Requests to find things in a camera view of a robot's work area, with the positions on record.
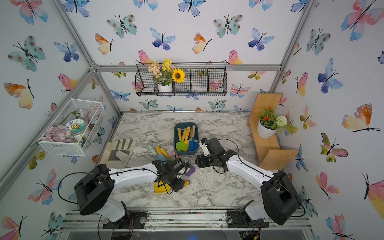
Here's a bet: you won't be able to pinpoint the potted red flowers white pot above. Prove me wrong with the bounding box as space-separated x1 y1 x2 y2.
257 107 299 139

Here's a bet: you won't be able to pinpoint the green trowel yellow foam handle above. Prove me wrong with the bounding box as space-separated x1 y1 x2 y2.
176 128 188 152

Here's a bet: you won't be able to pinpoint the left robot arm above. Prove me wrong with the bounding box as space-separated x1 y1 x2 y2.
75 160 190 223

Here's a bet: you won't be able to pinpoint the sunflower bouquet white pot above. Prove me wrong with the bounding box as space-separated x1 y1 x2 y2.
148 59 186 93

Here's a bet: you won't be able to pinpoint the pink artificial flowers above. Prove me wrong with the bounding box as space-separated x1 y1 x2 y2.
41 125 73 143

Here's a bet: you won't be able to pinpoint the wooden corner shelf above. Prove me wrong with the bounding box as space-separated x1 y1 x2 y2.
248 93 299 170

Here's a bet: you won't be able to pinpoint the yellow plastic scoop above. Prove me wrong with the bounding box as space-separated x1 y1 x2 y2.
154 182 172 194

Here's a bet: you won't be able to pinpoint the light blue trowel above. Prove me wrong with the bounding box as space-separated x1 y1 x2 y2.
148 145 167 162

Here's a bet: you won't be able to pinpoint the purple shovel pink handle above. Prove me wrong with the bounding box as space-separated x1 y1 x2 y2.
171 151 196 177

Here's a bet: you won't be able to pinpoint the white and grey garden glove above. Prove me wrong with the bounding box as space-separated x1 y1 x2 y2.
99 138 137 169

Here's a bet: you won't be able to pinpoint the white wire side basket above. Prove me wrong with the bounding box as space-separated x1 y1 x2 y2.
38 99 106 157

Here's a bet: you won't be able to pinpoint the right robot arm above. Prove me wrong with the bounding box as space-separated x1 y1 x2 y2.
195 138 301 228

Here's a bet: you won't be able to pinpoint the round green tin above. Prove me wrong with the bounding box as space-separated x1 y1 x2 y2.
65 119 86 135

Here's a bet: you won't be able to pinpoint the teal plastic storage box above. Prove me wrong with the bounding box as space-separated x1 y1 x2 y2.
173 122 200 156

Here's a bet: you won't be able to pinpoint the black wire wall basket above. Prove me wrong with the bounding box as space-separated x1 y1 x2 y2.
133 62 228 99

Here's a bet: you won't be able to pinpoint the blue shovel wooden handle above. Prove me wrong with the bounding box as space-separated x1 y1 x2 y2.
188 125 198 152

